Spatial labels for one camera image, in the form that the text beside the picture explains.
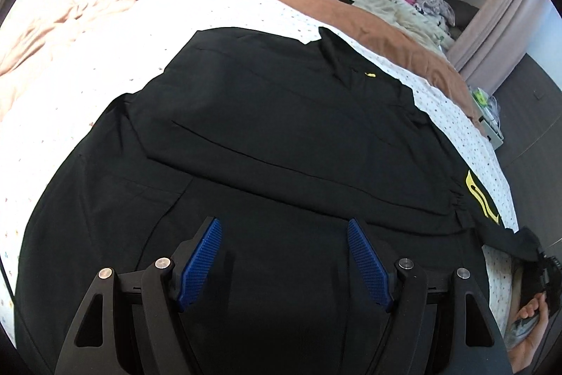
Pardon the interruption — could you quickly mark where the white dotted blanket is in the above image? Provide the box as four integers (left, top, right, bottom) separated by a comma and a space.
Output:
0, 0, 519, 358

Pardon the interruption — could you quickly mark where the floral cloth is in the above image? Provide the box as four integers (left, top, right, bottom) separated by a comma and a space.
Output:
413, 0, 456, 31

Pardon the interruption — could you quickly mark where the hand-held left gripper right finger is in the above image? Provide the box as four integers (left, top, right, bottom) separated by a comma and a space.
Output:
346, 218, 514, 375

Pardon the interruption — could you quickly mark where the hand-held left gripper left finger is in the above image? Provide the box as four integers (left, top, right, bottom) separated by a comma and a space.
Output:
55, 217, 224, 375

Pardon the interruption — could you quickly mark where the white box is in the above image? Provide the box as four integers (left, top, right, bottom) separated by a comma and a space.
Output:
476, 111, 505, 150

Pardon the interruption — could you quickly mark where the person's right hand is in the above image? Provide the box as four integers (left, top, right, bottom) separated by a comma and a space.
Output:
509, 295, 550, 372

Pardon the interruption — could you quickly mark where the pink curtain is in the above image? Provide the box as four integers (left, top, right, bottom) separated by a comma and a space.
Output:
447, 0, 559, 83

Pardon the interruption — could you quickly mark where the cream blanket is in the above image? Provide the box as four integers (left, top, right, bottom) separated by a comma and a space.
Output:
281, 0, 455, 53

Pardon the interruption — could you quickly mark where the large black garment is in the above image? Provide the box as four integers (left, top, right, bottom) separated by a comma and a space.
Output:
13, 26, 545, 375

